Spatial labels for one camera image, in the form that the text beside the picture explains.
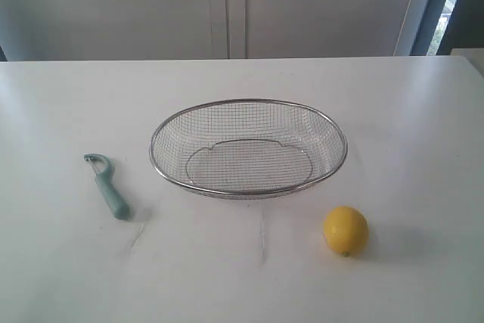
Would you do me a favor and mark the yellow lemon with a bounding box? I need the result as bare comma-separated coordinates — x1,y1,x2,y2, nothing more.
322,206,369,256

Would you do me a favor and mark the teal handled peeler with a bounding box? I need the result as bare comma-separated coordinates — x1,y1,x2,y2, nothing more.
83,154,131,220

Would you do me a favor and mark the oval metal wire basket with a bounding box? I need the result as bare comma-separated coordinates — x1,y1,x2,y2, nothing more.
149,98,348,199

